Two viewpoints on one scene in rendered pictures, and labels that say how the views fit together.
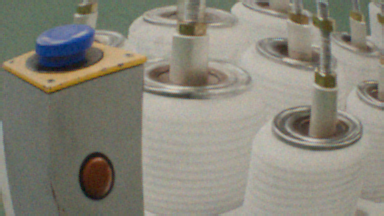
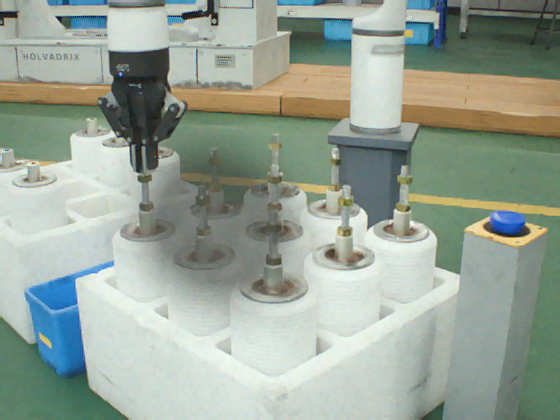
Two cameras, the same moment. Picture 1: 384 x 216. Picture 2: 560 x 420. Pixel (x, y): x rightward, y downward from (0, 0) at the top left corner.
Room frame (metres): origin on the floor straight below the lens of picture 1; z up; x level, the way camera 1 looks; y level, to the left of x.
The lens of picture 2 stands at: (0.73, 0.79, 0.59)
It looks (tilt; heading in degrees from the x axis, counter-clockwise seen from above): 20 degrees down; 271
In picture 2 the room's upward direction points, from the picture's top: straight up
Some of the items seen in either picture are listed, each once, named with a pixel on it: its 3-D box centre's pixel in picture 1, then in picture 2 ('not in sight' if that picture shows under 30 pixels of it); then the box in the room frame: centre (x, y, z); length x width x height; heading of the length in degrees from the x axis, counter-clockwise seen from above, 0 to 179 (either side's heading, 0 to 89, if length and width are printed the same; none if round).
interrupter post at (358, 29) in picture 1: (358, 34); (215, 200); (0.83, -0.16, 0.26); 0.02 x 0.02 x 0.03
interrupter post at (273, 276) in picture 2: (83, 30); (273, 276); (0.74, 0.09, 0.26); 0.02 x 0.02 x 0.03
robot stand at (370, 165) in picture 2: not in sight; (371, 207); (0.57, -0.46, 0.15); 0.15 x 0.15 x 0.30; 74
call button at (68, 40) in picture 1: (61, 49); (507, 224); (0.48, 0.07, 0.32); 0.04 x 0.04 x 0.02
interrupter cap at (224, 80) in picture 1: (188, 78); (343, 257); (0.66, 0.00, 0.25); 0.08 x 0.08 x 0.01
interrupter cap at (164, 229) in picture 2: (280, 10); (147, 230); (0.91, -0.08, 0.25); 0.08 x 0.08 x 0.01
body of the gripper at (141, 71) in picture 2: not in sight; (140, 79); (0.91, -0.08, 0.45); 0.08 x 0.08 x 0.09
